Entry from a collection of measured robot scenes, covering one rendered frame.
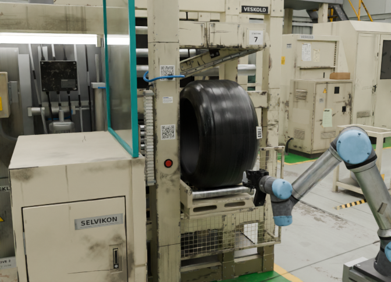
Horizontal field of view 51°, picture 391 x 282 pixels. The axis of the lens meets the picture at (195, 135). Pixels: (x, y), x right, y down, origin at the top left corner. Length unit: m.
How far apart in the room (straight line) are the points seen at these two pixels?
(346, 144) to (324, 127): 5.40
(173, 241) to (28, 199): 1.08
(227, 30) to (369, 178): 1.21
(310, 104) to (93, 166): 5.69
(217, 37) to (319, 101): 4.57
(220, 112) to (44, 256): 1.01
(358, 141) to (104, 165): 0.89
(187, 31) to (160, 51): 0.36
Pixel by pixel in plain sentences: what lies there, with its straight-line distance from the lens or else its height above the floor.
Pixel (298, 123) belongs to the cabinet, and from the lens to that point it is 6.98.
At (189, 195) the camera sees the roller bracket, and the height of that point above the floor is 0.92.
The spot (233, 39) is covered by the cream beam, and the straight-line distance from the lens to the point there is 2.42.
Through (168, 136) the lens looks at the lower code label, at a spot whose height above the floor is 1.20.
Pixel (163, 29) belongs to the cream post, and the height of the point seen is 1.71.
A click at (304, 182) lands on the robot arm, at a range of 1.79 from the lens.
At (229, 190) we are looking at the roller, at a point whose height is 0.91.
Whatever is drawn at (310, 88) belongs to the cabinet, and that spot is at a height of 1.12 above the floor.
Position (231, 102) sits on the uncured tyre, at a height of 1.37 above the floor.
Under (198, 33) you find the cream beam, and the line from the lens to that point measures 2.34.
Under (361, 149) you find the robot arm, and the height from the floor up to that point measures 1.26.
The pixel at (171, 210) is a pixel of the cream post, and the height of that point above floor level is 0.81.
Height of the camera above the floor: 1.57
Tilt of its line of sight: 10 degrees down
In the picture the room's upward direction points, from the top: straight up
